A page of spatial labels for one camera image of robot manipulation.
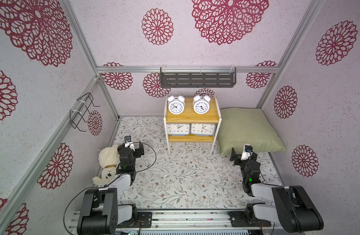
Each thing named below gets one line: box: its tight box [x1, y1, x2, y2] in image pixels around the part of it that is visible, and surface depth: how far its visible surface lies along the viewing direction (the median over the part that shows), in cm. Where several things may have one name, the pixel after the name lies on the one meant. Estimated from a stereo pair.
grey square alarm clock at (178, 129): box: [166, 123, 191, 137], surface depth 89 cm
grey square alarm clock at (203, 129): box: [190, 123, 217, 137], surface depth 88 cm
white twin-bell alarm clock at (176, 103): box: [167, 92, 185, 116], surface depth 74 cm
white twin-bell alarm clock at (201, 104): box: [192, 93, 211, 115], surface depth 74 cm
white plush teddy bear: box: [92, 144, 121, 187], surface depth 88 cm
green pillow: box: [218, 107, 287, 156], surface depth 95 cm
